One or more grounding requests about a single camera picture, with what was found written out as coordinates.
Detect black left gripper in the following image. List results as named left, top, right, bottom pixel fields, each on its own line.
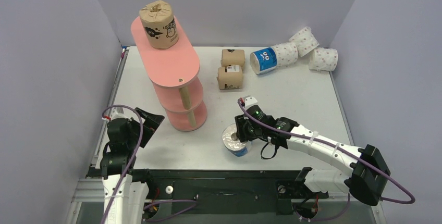
left=127, top=108, right=164, bottom=148

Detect blue roll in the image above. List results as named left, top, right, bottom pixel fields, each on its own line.
left=222, top=124, right=250, bottom=157

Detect brown roll front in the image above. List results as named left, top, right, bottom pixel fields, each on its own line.
left=217, top=65, right=243, bottom=90

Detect blue roll sideways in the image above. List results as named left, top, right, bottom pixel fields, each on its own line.
left=250, top=47, right=278, bottom=75

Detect brown paper roll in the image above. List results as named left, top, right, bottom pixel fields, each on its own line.
left=139, top=0, right=179, bottom=49

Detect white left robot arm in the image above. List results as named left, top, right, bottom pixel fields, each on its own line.
left=100, top=105, right=165, bottom=223

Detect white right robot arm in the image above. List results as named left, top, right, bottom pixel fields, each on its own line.
left=235, top=103, right=390, bottom=206

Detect pink three-tier shelf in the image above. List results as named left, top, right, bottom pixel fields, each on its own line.
left=131, top=18, right=207, bottom=131

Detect brown wrapped roll rear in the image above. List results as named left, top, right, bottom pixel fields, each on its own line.
left=220, top=49, right=245, bottom=70

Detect white dotted roll left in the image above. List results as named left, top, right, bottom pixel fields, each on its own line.
left=272, top=42, right=299, bottom=63

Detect white dotted roll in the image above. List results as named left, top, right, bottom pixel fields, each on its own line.
left=308, top=47, right=338, bottom=71
left=289, top=27, right=320, bottom=57
left=272, top=42, right=299, bottom=63

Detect white dotted roll right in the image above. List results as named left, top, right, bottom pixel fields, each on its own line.
left=308, top=47, right=338, bottom=71

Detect white dotted roll top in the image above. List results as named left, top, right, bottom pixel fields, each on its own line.
left=289, top=27, right=320, bottom=57

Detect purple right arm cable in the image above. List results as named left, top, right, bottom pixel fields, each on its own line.
left=237, top=98, right=416, bottom=222

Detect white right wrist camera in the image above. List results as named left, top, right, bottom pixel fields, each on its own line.
left=242, top=95, right=258, bottom=109

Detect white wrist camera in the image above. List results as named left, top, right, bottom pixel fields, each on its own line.
left=242, top=95, right=258, bottom=109
left=108, top=107, right=127, bottom=120

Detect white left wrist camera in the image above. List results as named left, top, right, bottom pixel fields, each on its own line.
left=108, top=107, right=127, bottom=120

